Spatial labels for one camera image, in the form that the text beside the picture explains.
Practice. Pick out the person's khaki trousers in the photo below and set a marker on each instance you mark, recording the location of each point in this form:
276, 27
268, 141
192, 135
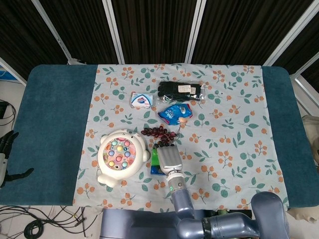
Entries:
311, 134

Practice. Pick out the right robot arm blue grey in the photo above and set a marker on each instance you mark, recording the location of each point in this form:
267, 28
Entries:
183, 204

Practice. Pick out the white fish-shaped fishing toy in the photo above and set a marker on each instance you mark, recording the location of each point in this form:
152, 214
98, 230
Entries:
119, 155

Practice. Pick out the teal table cover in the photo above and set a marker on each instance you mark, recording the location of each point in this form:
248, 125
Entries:
54, 124

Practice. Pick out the blue grey robot torso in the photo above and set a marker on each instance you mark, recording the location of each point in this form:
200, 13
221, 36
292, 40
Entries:
137, 224

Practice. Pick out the blue toy block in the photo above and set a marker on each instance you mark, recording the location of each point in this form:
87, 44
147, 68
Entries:
155, 171

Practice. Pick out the blue snack packet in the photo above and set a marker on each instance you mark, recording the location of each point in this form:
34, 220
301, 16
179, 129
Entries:
174, 113

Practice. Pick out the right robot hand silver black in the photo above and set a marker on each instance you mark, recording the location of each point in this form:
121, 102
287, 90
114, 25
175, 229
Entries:
169, 158

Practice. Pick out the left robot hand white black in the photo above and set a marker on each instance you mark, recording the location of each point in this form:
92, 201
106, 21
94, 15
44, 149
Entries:
3, 164

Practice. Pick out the green toy block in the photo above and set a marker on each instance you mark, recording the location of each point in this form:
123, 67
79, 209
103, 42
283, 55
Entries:
155, 158

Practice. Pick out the floral tablecloth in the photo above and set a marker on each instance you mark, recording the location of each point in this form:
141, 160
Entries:
236, 119

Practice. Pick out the white tissue pack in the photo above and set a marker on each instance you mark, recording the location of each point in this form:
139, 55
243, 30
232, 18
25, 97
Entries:
141, 100

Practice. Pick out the green device under table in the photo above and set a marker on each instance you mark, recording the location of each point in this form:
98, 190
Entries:
223, 211

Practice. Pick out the dark red grape bunch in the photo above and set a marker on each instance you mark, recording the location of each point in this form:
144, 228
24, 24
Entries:
159, 133

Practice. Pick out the black gloves in clear package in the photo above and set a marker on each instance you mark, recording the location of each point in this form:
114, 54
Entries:
179, 90

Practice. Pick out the dark partition panel white frame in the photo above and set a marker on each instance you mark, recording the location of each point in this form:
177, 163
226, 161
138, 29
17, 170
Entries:
239, 32
301, 54
82, 30
154, 30
22, 37

